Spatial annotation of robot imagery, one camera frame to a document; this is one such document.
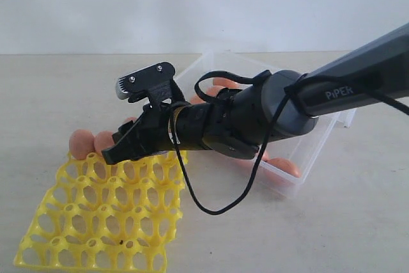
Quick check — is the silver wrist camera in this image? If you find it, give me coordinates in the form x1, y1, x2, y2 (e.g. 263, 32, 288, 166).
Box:
115, 62, 176, 103

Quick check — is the brown egg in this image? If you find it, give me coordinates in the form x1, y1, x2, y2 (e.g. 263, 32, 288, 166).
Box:
235, 159, 255, 169
68, 129, 95, 160
123, 117, 137, 126
94, 130, 114, 156
213, 77, 239, 89
206, 86, 223, 97
190, 95, 203, 104

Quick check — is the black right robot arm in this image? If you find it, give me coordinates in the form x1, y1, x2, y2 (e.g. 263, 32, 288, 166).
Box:
102, 26, 408, 165

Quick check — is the brown egg top back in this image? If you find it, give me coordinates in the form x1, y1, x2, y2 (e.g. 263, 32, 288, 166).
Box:
213, 77, 239, 89

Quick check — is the yellow plastic egg tray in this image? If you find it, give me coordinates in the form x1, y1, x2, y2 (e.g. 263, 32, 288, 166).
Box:
13, 153, 187, 272

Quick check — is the brown egg front right corner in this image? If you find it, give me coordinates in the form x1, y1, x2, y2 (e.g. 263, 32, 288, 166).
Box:
265, 157, 302, 186

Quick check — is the clear plastic container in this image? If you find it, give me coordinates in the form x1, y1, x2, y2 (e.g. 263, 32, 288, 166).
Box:
175, 52, 356, 200

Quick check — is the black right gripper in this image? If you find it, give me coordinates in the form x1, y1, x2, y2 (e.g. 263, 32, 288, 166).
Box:
102, 102, 211, 164

